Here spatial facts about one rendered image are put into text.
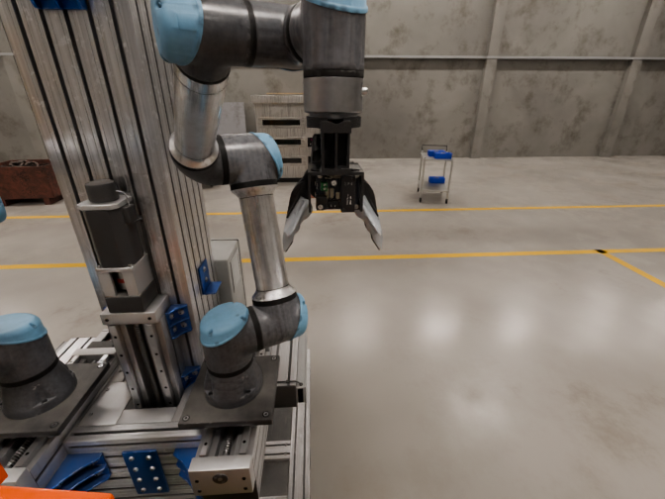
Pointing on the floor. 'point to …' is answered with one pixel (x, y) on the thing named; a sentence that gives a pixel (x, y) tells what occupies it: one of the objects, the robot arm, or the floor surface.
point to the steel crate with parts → (28, 181)
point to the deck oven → (286, 131)
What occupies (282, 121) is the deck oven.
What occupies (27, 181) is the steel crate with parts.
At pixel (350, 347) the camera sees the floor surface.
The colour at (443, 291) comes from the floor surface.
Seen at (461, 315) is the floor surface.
